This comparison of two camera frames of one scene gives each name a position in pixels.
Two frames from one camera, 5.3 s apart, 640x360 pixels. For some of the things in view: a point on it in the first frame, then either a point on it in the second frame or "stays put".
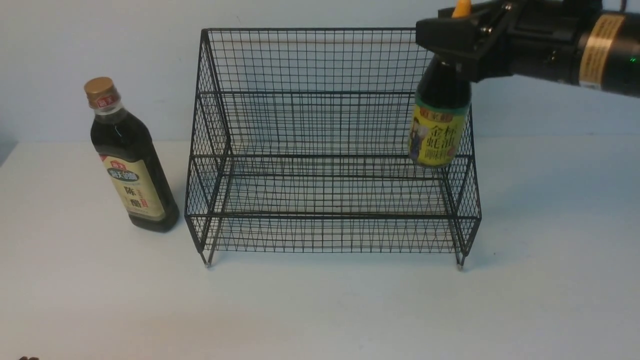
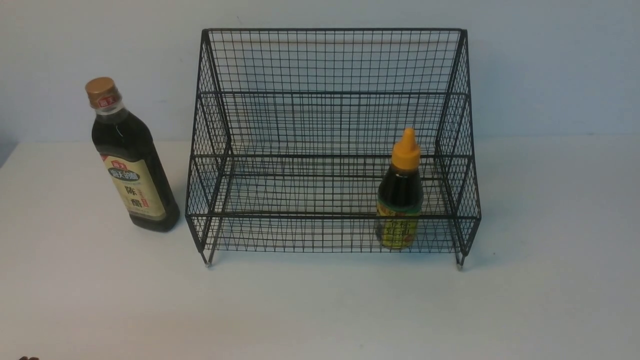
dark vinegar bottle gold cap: (130, 160) stays put
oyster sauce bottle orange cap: (441, 113) -> (400, 197)
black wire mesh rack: (301, 146) stays put
